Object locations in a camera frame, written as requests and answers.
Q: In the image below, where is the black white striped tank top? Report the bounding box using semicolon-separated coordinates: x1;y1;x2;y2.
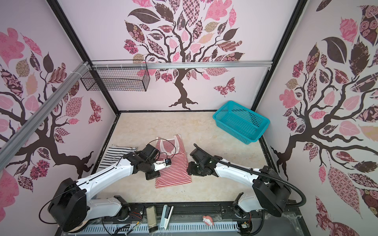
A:
96;146;137;172

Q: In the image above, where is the red white striped tank top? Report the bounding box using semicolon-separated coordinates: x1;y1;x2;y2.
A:
155;134;192;189

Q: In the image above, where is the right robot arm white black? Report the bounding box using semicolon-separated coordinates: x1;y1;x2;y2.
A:
187;144;291;218

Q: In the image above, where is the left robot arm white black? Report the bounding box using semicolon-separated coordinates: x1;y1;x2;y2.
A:
48;144;171;233

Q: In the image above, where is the red white teeth toy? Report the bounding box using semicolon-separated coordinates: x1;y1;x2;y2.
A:
202;215;215;227

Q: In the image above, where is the white stapler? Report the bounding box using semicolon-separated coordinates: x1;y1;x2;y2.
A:
160;205;174;230

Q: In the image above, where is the teal plastic basket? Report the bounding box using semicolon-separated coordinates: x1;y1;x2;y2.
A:
213;101;270;145

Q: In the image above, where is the silver rectangular block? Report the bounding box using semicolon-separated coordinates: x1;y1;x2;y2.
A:
146;206;158;233

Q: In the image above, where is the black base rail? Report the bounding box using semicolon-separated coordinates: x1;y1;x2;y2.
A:
103;201;262;223

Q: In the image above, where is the white slotted cable duct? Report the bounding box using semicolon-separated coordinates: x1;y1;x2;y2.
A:
85;222;240;236

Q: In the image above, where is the black wire basket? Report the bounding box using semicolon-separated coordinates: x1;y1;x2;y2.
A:
81;59;150;92

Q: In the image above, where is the black corrugated cable hose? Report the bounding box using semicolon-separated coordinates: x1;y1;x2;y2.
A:
193;144;307;236

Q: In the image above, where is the aluminium rail back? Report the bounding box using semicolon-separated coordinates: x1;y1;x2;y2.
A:
92;61;273;69

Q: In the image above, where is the aluminium rail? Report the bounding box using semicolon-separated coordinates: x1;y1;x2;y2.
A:
1;62;91;169
92;61;273;69

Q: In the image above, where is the aluminium rail left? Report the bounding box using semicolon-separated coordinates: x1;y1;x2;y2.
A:
1;62;91;169

